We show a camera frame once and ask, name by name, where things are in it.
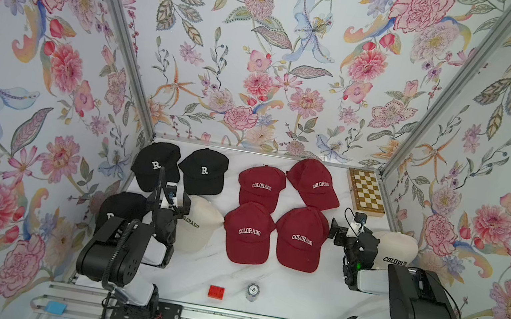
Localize red cap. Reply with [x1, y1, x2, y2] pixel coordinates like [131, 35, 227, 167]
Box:
[224, 202, 276, 265]
[238, 166, 287, 213]
[286, 158, 339, 211]
[276, 207, 330, 273]

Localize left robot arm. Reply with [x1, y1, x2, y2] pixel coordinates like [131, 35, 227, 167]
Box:
[76, 168, 190, 312]

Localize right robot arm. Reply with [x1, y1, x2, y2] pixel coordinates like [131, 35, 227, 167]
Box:
[328, 212, 461, 319]

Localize cream cap right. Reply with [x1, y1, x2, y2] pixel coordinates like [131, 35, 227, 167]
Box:
[373, 231, 419, 270]

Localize cream cap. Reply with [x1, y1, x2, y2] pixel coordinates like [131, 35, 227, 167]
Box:
[174, 195, 224, 253]
[373, 231, 419, 270]

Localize black cap front left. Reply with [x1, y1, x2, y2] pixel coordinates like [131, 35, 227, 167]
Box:
[94, 192, 149, 234]

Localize black cap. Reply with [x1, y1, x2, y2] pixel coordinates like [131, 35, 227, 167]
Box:
[94, 192, 149, 234]
[179, 148, 229, 196]
[130, 142, 181, 193]

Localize black cap back left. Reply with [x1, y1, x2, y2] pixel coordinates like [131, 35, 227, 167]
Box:
[130, 142, 181, 193]

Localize cream cap left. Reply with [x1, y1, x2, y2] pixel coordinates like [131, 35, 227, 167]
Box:
[174, 195, 224, 253]

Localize wooden chess board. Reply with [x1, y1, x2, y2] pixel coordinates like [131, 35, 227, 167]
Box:
[347, 168, 385, 218]

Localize black cap back middle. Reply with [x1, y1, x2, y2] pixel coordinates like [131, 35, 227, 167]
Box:
[179, 148, 229, 196]

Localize red plastic block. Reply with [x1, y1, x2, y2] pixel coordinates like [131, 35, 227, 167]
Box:
[207, 285, 225, 301]

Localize small glass jar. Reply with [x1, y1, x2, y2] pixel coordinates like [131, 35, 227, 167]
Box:
[246, 284, 260, 302]

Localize blue sticky note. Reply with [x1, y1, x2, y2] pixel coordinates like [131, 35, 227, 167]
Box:
[44, 301, 67, 316]

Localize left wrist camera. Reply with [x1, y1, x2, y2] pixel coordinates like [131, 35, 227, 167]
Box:
[163, 182, 178, 205]

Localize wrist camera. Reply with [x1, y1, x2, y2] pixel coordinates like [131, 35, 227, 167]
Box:
[163, 182, 178, 205]
[351, 212, 368, 229]

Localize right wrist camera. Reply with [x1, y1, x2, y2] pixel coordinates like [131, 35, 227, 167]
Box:
[351, 212, 368, 229]

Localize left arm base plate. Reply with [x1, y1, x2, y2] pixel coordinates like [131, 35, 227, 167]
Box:
[109, 302, 183, 319]

